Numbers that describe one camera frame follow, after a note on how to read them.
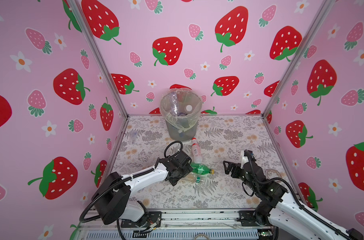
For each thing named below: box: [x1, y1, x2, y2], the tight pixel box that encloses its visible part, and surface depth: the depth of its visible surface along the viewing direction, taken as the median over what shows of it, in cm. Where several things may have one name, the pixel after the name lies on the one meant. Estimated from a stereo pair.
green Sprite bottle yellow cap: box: [190, 163, 215, 175], surface depth 88 cm
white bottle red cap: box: [191, 137, 203, 164], surface depth 95 cm
